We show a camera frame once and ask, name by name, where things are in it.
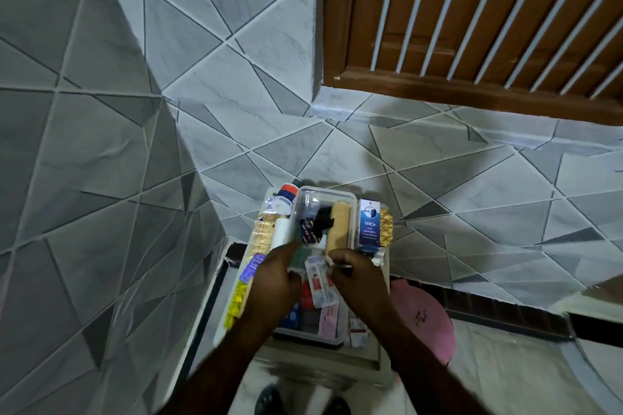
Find brown barred wooden window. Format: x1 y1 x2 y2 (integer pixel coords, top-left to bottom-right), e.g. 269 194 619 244
321 0 623 126

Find person's right hand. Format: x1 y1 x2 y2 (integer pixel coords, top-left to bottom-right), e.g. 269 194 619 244
326 248 395 333

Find person's left forearm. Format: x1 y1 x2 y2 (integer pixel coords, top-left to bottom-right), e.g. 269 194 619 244
160 312 283 415

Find black strap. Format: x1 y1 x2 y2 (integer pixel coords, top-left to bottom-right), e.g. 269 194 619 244
313 207 336 233

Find beige tablet strip pack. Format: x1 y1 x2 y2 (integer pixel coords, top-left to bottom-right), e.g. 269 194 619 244
250 213 276 260

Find clear plastic first aid box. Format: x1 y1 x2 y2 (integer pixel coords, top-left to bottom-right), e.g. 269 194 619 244
272 185 359 350

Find pink lidded trash bin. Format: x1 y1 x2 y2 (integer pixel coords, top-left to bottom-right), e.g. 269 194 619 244
389 278 458 366

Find purple tablet strip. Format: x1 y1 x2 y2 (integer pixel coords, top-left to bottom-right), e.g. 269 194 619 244
239 253 267 284

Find yellow sachet pack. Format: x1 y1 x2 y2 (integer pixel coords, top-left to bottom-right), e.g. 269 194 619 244
223 281 250 331

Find person's right forearm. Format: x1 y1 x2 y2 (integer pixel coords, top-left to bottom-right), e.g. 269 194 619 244
369 317 493 415

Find white plastic drawer cabinet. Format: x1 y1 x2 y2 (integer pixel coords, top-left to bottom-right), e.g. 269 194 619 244
214 188 393 389

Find white blue medicine box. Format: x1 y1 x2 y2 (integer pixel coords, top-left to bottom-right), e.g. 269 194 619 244
358 199 382 254

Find white red-blue label medicine bottle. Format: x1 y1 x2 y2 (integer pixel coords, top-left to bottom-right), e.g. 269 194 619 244
269 184 299 217

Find white bandage roll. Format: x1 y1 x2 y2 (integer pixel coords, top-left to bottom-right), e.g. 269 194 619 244
270 215 293 251

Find dark shoe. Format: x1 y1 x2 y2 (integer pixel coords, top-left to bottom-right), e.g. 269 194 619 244
323 396 351 415
254 384 281 415

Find beige bandage roll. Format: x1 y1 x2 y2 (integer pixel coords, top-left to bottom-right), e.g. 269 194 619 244
324 201 354 260

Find gold foil tablet strips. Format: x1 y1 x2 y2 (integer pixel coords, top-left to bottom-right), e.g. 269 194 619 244
379 207 394 245

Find person's left hand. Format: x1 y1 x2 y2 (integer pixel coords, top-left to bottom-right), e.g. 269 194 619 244
243 240 305 328

